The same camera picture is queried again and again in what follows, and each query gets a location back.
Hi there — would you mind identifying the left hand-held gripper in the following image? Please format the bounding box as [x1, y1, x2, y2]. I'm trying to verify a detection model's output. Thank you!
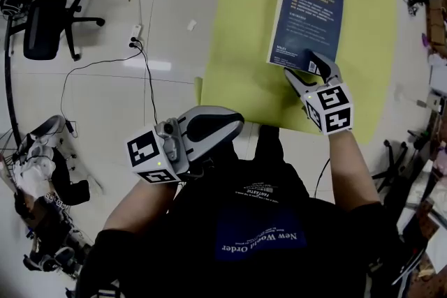
[126, 106, 244, 184]

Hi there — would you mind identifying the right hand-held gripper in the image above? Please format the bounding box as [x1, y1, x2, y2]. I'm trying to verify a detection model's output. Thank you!
[284, 50, 354, 136]

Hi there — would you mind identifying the thick blue-covered book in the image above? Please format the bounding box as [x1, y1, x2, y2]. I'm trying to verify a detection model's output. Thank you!
[267, 0, 345, 76]

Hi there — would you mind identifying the person's right forearm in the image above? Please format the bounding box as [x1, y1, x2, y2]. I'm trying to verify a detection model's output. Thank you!
[328, 131, 381, 212]

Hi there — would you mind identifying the person's left forearm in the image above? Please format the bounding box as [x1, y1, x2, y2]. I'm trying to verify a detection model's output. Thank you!
[103, 179, 182, 238]

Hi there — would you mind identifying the green tablecloth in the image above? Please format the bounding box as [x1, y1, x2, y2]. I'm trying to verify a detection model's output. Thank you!
[194, 0, 399, 146]

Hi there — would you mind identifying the person's black printed t-shirt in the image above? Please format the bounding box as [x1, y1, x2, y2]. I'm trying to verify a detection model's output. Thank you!
[75, 124, 409, 298]

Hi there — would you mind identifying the black office chair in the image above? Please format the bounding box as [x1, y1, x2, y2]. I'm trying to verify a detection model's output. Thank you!
[372, 139, 420, 193]
[0, 0, 105, 62]

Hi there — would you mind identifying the white power strip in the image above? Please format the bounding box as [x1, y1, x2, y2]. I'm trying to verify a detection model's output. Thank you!
[129, 24, 143, 48]

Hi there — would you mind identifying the cardboard box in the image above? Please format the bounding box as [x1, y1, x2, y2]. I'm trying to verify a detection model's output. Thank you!
[427, 0, 447, 46]

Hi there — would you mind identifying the black curved pole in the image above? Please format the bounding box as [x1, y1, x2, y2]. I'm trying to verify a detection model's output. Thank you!
[3, 15, 22, 147]

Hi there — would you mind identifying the black power cable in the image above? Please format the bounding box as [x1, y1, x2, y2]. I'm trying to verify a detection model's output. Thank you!
[59, 40, 158, 126]

